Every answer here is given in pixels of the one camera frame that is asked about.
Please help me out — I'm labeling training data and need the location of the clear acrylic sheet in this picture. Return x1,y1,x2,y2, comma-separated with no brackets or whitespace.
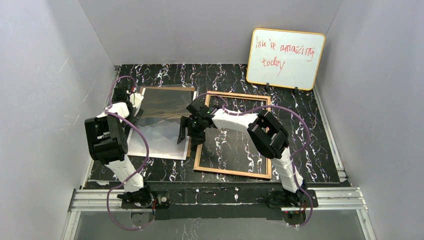
137,86,196,135

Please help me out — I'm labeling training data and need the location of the landscape photo print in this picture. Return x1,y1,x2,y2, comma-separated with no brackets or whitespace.
126,87,199,161

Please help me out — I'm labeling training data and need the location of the black wooden picture frame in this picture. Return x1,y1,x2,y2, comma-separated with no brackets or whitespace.
193,91,272,180

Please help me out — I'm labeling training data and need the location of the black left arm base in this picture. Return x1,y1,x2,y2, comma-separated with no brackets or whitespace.
117,186,171,210

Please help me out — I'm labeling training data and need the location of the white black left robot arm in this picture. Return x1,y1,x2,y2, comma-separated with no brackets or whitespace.
84,86,144,193

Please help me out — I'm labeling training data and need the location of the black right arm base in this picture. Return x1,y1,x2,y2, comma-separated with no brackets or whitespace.
264,189,319,209

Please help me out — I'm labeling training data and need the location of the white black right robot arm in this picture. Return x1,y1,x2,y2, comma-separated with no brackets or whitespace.
176,99,306,193

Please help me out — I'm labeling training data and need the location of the whiteboard with red writing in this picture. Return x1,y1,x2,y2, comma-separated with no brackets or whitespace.
246,28,326,91

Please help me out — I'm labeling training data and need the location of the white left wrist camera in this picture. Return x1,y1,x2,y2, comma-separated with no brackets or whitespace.
129,92,144,112

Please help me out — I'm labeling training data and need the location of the brown frame backing board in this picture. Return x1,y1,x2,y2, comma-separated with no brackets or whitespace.
137,86,197,159

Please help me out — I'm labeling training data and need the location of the aluminium mounting rail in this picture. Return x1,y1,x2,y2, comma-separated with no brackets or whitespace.
62,184,376,240

